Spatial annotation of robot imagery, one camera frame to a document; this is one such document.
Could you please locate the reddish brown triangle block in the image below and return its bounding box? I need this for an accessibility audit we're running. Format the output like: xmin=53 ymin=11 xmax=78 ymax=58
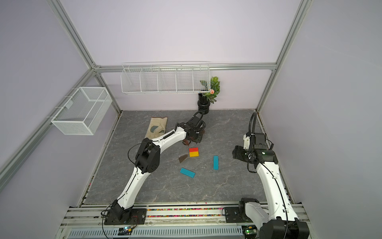
xmin=182 ymin=139 xmax=191 ymax=146

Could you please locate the red rectangular block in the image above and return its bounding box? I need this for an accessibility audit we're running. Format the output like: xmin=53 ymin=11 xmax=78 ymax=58
xmin=189 ymin=147 xmax=199 ymax=152

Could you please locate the yellow rectangular block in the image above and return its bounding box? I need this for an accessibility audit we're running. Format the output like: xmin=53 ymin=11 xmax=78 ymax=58
xmin=189 ymin=151 xmax=199 ymax=157

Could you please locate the dark brown triangle block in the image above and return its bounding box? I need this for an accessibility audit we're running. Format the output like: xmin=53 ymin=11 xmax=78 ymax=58
xmin=179 ymin=154 xmax=188 ymax=163

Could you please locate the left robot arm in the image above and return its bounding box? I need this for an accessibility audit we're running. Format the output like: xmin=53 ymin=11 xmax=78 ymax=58
xmin=108 ymin=111 xmax=206 ymax=222

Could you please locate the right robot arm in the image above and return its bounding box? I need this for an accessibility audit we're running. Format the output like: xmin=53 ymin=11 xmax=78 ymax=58
xmin=232 ymin=132 xmax=310 ymax=239

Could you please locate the black vase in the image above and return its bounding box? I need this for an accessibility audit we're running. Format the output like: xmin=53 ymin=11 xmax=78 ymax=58
xmin=198 ymin=94 xmax=210 ymax=115

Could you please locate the green artificial plant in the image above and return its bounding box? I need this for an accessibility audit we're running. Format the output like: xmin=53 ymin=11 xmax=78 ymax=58
xmin=200 ymin=76 xmax=220 ymax=104

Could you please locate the beige work glove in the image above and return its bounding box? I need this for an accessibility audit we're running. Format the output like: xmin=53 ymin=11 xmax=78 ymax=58
xmin=145 ymin=117 xmax=168 ymax=139

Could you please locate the short teal block upright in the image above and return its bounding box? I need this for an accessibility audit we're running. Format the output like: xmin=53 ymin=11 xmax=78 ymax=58
xmin=213 ymin=155 xmax=219 ymax=170

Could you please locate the long teal block lying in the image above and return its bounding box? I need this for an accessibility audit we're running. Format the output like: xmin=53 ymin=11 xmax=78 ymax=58
xmin=180 ymin=168 xmax=196 ymax=178

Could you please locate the green circuit board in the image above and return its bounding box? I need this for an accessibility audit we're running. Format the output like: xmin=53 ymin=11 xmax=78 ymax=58
xmin=242 ymin=226 xmax=258 ymax=239

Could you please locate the small black controller board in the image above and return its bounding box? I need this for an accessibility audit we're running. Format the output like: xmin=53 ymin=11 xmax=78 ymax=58
xmin=118 ymin=227 xmax=133 ymax=236

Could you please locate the long white wire shelf basket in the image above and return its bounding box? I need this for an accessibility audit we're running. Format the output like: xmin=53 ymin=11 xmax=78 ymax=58
xmin=120 ymin=61 xmax=211 ymax=95

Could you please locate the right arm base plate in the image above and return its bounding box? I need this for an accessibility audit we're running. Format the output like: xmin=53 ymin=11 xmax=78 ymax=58
xmin=222 ymin=206 xmax=248 ymax=223

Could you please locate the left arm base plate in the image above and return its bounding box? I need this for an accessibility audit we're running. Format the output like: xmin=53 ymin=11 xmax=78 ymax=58
xmin=103 ymin=208 xmax=147 ymax=225

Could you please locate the small white wire basket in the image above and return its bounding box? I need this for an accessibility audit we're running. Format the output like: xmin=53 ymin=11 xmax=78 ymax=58
xmin=51 ymin=87 xmax=112 ymax=135

